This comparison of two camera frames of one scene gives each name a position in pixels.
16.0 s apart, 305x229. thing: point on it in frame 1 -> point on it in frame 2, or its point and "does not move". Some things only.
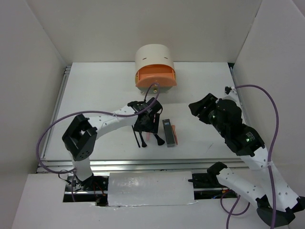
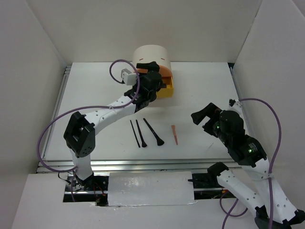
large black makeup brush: (160, 141) does not move
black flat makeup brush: (144, 144) does not move
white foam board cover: (127, 189) does not move
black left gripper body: (148, 126) -> (153, 97)
